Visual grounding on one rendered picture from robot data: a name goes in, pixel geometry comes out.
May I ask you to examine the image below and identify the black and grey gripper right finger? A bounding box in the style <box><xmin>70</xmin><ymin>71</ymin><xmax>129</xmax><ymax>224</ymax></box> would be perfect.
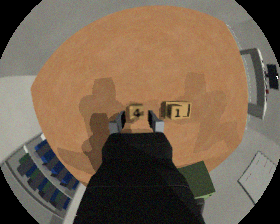
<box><xmin>148</xmin><ymin>110</ymin><xmax>164</xmax><ymax>133</ymax></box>

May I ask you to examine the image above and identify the tan open-top tray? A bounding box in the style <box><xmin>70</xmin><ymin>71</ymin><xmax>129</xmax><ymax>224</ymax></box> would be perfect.
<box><xmin>163</xmin><ymin>101</ymin><xmax>192</xmax><ymax>119</ymax></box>

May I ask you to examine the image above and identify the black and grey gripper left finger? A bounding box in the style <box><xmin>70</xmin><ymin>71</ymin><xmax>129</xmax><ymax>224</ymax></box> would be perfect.
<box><xmin>109</xmin><ymin>111</ymin><xmax>126</xmax><ymax>134</ymax></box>

